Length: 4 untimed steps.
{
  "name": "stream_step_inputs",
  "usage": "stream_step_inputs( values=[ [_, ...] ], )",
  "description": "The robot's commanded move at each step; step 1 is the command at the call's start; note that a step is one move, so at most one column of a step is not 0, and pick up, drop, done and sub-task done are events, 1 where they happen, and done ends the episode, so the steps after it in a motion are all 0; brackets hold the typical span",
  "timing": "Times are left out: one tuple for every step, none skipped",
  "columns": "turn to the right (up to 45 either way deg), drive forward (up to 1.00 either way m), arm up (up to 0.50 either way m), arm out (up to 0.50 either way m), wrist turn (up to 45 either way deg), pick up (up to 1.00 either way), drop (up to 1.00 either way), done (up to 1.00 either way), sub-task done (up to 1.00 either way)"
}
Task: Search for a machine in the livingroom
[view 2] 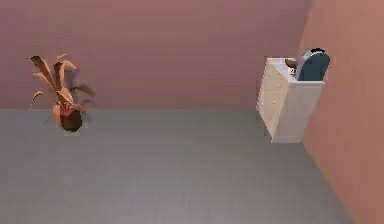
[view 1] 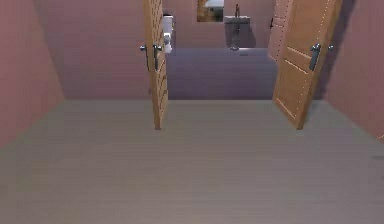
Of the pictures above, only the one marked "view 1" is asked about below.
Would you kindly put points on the brown wooden room door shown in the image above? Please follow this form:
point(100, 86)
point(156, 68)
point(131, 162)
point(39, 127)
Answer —
point(301, 66)
point(159, 83)

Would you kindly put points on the grey wall sink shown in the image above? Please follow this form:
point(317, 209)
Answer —
point(237, 20)

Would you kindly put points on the white toilet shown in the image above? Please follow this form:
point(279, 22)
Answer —
point(167, 33)

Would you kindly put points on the framed wall mirror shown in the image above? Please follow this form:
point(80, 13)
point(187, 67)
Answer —
point(210, 10)

